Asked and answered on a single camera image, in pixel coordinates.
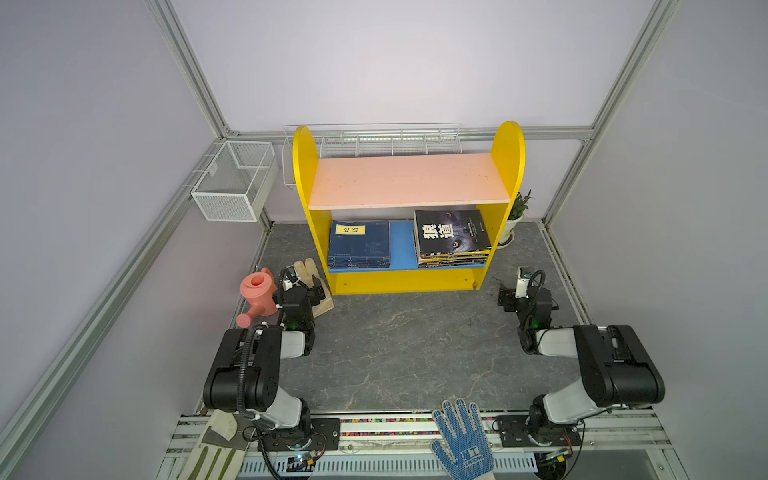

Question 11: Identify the yellow cartoon boy book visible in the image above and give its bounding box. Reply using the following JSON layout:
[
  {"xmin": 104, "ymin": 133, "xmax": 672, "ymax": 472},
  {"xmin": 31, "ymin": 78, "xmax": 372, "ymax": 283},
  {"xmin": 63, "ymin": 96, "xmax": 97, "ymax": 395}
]
[{"xmin": 417, "ymin": 255, "xmax": 488, "ymax": 268}]

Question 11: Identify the black wolf cover book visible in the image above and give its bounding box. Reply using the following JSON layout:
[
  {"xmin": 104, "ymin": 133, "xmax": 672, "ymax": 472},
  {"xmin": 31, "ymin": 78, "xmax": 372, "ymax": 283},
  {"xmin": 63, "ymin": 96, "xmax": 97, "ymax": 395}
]
[{"xmin": 414, "ymin": 209, "xmax": 492, "ymax": 259}]

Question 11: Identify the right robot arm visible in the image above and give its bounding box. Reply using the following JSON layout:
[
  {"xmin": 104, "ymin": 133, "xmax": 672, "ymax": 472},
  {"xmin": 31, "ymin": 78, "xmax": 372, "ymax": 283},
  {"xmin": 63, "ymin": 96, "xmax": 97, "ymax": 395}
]
[{"xmin": 497, "ymin": 286, "xmax": 666, "ymax": 446}]

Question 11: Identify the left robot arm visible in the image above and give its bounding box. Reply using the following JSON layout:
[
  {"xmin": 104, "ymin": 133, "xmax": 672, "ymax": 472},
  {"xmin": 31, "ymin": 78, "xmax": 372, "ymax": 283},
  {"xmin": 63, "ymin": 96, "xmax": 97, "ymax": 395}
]
[{"xmin": 202, "ymin": 269, "xmax": 326, "ymax": 449}]

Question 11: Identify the beige work glove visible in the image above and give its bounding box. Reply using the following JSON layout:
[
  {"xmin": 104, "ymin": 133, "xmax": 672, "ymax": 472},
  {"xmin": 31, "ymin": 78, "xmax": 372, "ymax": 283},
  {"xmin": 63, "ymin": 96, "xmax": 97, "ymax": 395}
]
[{"xmin": 281, "ymin": 258, "xmax": 334, "ymax": 318}]

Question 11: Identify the pink watering can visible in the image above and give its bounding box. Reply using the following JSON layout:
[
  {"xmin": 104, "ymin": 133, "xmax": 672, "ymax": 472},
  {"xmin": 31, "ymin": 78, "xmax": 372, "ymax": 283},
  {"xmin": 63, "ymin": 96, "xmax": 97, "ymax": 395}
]
[{"xmin": 236, "ymin": 268, "xmax": 278, "ymax": 329}]

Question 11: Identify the small potted green plant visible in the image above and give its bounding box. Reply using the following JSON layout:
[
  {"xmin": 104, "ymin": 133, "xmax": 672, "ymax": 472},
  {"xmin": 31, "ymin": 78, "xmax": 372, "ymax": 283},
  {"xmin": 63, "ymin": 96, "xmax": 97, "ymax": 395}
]
[{"xmin": 498, "ymin": 190, "xmax": 532, "ymax": 249}]

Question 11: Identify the yellow shelf with coloured boards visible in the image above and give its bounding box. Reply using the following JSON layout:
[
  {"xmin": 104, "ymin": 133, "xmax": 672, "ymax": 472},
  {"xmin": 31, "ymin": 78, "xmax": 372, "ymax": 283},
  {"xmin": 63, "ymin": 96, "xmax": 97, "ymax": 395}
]
[{"xmin": 292, "ymin": 122, "xmax": 526, "ymax": 295}]

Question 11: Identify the blue dotted knit glove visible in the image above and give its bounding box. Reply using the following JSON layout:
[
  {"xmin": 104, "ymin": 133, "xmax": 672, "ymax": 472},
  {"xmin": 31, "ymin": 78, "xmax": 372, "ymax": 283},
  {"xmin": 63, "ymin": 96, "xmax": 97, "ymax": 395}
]
[{"xmin": 431, "ymin": 399, "xmax": 495, "ymax": 480}]

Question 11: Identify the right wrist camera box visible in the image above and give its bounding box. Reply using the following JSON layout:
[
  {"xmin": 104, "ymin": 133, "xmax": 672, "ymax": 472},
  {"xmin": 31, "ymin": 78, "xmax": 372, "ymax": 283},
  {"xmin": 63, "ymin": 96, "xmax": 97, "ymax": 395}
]
[{"xmin": 515, "ymin": 266, "xmax": 536, "ymax": 298}]

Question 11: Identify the white mesh wall basket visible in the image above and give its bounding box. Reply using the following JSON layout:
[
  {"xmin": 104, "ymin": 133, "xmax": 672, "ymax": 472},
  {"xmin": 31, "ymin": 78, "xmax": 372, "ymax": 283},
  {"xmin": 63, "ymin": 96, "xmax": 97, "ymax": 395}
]
[{"xmin": 192, "ymin": 141, "xmax": 278, "ymax": 223}]

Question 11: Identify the front rail with cable tray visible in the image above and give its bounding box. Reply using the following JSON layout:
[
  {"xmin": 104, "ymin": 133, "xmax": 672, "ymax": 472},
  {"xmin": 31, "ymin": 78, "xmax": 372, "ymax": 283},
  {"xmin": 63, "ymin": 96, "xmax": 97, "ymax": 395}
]
[{"xmin": 157, "ymin": 410, "xmax": 688, "ymax": 479}]

